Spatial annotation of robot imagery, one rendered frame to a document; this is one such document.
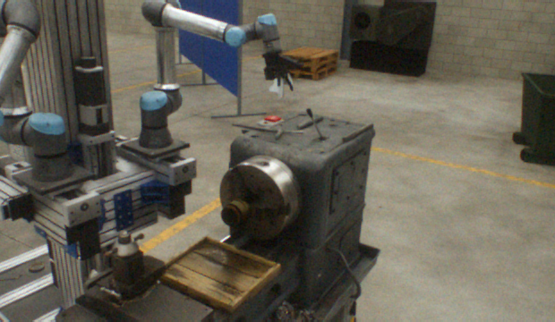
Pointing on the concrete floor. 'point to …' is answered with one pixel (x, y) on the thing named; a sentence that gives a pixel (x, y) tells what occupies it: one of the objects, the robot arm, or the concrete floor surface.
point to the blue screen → (214, 52)
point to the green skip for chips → (542, 120)
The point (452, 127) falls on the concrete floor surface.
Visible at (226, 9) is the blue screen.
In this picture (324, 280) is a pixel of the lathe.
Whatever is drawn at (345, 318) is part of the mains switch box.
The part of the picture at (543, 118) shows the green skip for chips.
